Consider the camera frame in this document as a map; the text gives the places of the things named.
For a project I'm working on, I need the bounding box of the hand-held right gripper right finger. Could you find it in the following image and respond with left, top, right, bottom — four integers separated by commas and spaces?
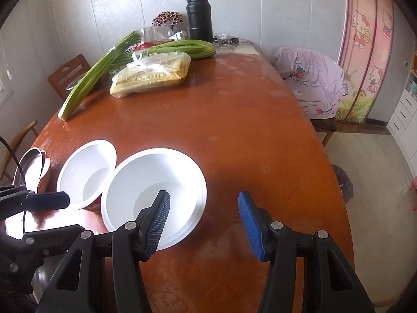
238, 191, 375, 313

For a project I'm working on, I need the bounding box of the steel mixing bowl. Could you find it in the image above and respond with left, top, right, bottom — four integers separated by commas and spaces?
66, 74, 83, 92

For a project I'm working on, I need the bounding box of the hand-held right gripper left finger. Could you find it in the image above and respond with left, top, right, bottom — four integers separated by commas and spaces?
35, 190, 171, 313

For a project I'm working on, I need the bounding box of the red packet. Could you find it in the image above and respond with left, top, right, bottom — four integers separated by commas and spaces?
134, 39, 171, 52

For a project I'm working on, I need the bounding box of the dark wooden chair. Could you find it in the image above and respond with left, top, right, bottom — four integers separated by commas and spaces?
309, 117, 339, 147

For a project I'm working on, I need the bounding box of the pink cloth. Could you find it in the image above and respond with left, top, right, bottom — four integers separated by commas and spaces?
273, 47, 349, 119

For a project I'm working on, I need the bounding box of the plastic bag of noodles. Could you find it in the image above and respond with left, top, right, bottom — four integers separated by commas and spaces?
109, 51, 191, 99

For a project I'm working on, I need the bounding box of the large red paper bowl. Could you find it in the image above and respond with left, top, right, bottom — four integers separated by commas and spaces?
56, 140, 117, 213

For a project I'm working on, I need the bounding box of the white drawer cabinet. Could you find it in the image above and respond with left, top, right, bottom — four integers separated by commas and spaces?
388, 72, 417, 144

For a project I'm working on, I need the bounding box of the clear glass dish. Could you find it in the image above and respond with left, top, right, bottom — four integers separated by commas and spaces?
213, 33, 240, 45

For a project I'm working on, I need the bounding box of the slat-back wooden chair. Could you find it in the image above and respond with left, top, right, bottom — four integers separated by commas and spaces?
48, 54, 92, 101

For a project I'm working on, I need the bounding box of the orange animal-shaped plate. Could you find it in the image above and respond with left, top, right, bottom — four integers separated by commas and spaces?
38, 157, 52, 194

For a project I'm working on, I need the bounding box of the black cable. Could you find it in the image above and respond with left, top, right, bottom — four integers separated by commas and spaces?
0, 135, 28, 233

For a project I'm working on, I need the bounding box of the dark round object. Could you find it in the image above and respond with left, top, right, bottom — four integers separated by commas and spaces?
332, 165, 354, 207

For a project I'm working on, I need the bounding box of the green celery bunch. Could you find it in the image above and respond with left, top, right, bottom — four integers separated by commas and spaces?
58, 31, 144, 120
111, 39, 216, 72

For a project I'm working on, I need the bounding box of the curved-back wooden chair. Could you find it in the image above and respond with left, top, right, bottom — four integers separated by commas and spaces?
0, 119, 39, 183

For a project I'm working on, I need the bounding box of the pale cutting board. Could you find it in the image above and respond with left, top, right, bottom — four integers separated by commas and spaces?
217, 43, 261, 56

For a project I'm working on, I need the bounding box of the black thermos flask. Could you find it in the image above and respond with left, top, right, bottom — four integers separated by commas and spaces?
186, 0, 214, 44

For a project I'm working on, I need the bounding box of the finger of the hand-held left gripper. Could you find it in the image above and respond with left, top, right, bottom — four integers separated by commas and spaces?
0, 186, 70, 220
0, 224, 82, 296

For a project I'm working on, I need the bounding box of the pink cartoon-print wardrobe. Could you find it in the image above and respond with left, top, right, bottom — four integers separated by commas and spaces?
335, 0, 395, 124

